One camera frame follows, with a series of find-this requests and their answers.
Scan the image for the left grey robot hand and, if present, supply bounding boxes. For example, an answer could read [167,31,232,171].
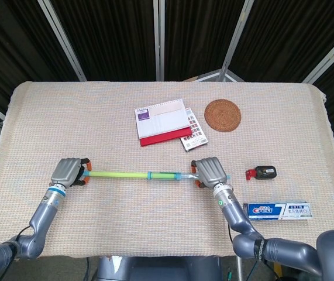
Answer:
[50,157,92,189]

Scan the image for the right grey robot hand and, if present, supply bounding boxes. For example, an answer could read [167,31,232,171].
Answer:
[190,156,229,190]

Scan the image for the transparent blue syringe barrel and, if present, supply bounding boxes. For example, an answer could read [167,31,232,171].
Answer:
[146,170,232,184]

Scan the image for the white card with coloured squares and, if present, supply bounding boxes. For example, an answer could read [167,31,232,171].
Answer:
[179,107,209,153]

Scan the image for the small black bottle red cap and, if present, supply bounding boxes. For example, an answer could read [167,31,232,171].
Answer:
[245,165,278,180]

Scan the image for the red book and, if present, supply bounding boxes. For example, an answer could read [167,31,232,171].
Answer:
[139,125,194,148]

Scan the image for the round woven brown coaster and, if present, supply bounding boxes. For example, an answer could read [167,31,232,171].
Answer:
[204,98,242,131]

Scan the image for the white spiral desk calendar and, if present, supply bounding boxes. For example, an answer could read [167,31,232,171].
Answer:
[134,99,191,140]

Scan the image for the beige woven tablecloth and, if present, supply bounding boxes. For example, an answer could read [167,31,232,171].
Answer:
[0,80,334,261]

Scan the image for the Crest toothpaste box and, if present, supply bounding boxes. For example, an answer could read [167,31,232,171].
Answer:
[243,202,314,222]

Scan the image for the grey robot torso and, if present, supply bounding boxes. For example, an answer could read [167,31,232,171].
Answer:
[96,255,223,281]

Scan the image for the black folding screen white frame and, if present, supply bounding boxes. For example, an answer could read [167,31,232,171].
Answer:
[0,0,334,165]

